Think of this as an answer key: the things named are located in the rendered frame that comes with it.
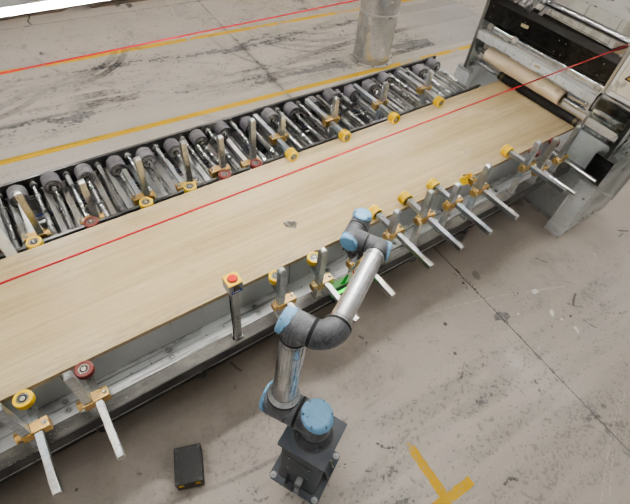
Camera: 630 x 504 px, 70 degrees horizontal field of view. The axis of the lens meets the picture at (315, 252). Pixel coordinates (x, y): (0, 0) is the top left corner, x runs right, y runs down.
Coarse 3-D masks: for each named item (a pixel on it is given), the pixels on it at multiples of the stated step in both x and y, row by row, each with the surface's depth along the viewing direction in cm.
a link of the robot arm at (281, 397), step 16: (288, 320) 162; (304, 320) 162; (288, 336) 164; (304, 336) 161; (288, 352) 171; (304, 352) 176; (288, 368) 178; (272, 384) 204; (288, 384) 187; (272, 400) 199; (288, 400) 197; (272, 416) 205; (288, 416) 201
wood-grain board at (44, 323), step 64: (384, 128) 336; (448, 128) 343; (512, 128) 351; (192, 192) 276; (256, 192) 281; (320, 192) 286; (384, 192) 291; (64, 256) 238; (128, 256) 241; (192, 256) 245; (256, 256) 249; (0, 320) 212; (64, 320) 214; (128, 320) 217; (0, 384) 193
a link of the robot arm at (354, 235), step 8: (352, 224) 206; (360, 224) 206; (344, 232) 203; (352, 232) 202; (360, 232) 202; (344, 240) 202; (352, 240) 200; (360, 240) 201; (344, 248) 206; (352, 248) 203; (360, 248) 202
